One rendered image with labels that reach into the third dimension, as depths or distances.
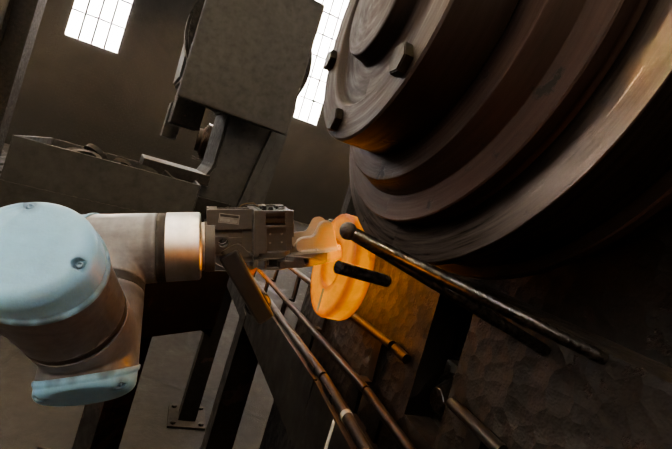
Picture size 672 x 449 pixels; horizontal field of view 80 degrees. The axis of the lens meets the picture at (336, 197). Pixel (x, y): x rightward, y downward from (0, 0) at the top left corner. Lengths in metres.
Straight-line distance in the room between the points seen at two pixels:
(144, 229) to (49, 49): 10.49
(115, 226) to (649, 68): 0.51
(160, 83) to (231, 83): 7.57
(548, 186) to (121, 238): 0.45
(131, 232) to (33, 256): 0.19
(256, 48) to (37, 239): 2.79
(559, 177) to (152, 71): 10.41
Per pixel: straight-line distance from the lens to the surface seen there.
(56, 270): 0.35
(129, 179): 2.74
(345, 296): 0.55
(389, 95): 0.32
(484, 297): 0.32
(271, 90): 3.07
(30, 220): 0.38
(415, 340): 0.53
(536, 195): 0.29
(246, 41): 3.07
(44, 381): 0.48
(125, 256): 0.53
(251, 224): 0.55
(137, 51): 10.68
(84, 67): 10.77
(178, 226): 0.53
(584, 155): 0.28
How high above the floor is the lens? 0.92
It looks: level
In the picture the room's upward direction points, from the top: 17 degrees clockwise
